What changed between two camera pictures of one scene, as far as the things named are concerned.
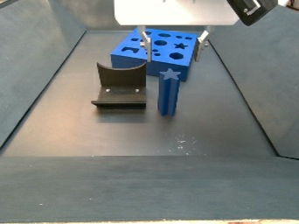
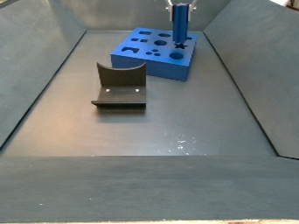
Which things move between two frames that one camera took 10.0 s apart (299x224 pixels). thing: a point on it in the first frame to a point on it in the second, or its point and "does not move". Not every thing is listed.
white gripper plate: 145,13 to 192,9
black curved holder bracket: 122,87 does not move
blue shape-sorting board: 173,52 does not move
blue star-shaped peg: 168,92 to 181,19
